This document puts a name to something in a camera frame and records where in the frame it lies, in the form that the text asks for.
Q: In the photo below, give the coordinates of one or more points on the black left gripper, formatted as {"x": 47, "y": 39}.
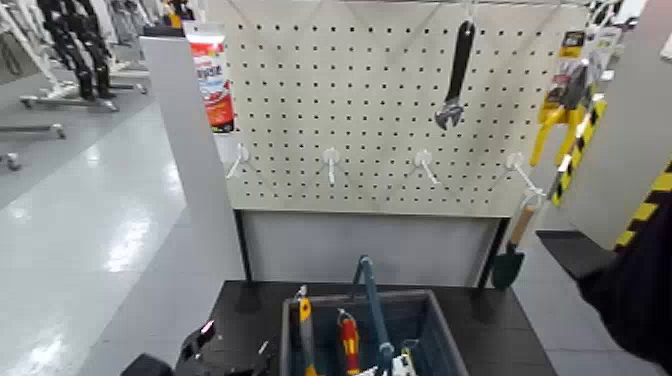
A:
{"x": 144, "y": 366}

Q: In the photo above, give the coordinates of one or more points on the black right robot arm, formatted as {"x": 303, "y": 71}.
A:
{"x": 638, "y": 294}

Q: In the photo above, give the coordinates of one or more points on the slatted plastic crate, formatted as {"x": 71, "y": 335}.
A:
{"x": 446, "y": 330}

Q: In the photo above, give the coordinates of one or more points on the grey lower back panel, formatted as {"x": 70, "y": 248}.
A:
{"x": 367, "y": 246}

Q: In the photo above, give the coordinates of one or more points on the white pegboard hook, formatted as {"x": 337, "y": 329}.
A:
{"x": 240, "y": 157}
{"x": 425, "y": 162}
{"x": 520, "y": 169}
{"x": 331, "y": 160}

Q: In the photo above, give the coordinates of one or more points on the grey side partition panel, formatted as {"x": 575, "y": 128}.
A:
{"x": 194, "y": 157}

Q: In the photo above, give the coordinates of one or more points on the cream perforated pegboard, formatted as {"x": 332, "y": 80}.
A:
{"x": 388, "y": 173}

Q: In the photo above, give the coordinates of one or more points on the red white tube package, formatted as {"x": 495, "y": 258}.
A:
{"x": 212, "y": 78}

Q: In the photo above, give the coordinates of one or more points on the grey wheeled stand base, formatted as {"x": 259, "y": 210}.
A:
{"x": 68, "y": 101}

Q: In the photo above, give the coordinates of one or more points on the black humanoid robot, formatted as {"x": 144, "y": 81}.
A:
{"x": 78, "y": 42}

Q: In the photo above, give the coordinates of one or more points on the white humanoid robot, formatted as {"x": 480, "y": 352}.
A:
{"x": 26, "y": 42}

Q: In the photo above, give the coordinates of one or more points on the grey hazard striped column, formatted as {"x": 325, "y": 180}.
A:
{"x": 624, "y": 115}

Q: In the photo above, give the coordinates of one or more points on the white blister package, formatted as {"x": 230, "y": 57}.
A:
{"x": 605, "y": 52}

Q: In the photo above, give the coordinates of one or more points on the black stand frame leg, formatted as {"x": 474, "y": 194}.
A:
{"x": 493, "y": 252}
{"x": 243, "y": 246}

